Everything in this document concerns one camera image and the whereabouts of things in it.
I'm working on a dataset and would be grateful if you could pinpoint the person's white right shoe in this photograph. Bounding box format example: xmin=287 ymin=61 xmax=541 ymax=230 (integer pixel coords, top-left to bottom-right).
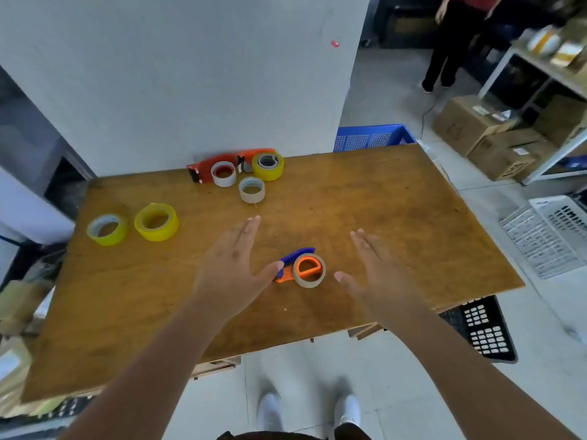
xmin=333 ymin=394 xmax=362 ymax=429

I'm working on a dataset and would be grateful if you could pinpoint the black plastic crate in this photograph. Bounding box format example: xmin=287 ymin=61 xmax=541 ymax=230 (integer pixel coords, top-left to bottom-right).
xmin=439 ymin=295 xmax=518 ymax=364

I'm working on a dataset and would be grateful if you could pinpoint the white plastic basket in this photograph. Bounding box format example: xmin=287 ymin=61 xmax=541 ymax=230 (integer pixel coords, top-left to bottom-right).
xmin=499 ymin=195 xmax=587 ymax=280

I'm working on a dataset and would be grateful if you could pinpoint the person's right hand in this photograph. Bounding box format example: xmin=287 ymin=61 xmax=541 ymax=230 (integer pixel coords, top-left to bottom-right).
xmin=334 ymin=229 xmax=430 ymax=329

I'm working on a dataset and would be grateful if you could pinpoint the white and yellow tape roll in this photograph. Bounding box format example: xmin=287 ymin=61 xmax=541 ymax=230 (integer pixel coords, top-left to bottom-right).
xmin=527 ymin=26 xmax=563 ymax=56

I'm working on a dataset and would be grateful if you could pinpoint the pile of flat cardboard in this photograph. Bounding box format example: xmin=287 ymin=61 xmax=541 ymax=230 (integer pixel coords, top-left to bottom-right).
xmin=0 ymin=277 xmax=58 ymax=415

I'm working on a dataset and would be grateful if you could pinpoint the red tape dispenser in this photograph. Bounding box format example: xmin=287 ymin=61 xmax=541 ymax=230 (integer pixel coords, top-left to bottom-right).
xmin=186 ymin=148 xmax=276 ymax=185

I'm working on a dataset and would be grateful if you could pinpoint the orange and blue tape dispenser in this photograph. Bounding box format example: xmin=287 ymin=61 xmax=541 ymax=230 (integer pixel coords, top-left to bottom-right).
xmin=274 ymin=247 xmax=324 ymax=284

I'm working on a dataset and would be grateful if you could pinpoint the person's right forearm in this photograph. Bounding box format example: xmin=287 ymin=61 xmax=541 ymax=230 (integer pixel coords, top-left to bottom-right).
xmin=389 ymin=310 xmax=579 ymax=440

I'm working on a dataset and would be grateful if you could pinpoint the tan tape roll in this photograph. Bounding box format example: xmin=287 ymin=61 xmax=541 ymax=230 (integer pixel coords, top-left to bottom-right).
xmin=293 ymin=253 xmax=327 ymax=289

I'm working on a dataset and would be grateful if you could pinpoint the person's left hand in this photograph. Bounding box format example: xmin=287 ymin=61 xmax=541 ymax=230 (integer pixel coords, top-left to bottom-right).
xmin=193 ymin=215 xmax=285 ymax=324

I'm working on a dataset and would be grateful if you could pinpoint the white metal shelf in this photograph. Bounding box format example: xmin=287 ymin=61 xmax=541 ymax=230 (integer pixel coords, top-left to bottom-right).
xmin=477 ymin=38 xmax=587 ymax=186

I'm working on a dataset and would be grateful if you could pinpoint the person's white shoe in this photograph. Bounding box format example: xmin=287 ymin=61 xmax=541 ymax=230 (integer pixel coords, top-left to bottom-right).
xmin=333 ymin=394 xmax=362 ymax=429
xmin=256 ymin=392 xmax=283 ymax=432

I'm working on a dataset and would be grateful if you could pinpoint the blue plastic crate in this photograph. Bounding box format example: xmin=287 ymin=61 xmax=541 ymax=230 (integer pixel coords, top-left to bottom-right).
xmin=333 ymin=124 xmax=417 ymax=153

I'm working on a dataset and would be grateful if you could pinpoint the person's left forearm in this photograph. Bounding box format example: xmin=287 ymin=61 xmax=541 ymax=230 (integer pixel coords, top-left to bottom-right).
xmin=57 ymin=293 xmax=231 ymax=440

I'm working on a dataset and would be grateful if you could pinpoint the person's white left shoe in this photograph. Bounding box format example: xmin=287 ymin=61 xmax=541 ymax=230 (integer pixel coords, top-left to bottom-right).
xmin=256 ymin=392 xmax=283 ymax=432

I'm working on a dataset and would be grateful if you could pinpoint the brown cardboard box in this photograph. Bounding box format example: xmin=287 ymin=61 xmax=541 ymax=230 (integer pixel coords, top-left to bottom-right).
xmin=431 ymin=95 xmax=521 ymax=157
xmin=467 ymin=128 xmax=558 ymax=182
xmin=533 ymin=93 xmax=587 ymax=149

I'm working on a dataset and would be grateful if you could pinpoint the beige tape roll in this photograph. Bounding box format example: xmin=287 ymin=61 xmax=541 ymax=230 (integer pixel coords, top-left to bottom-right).
xmin=238 ymin=177 xmax=266 ymax=204

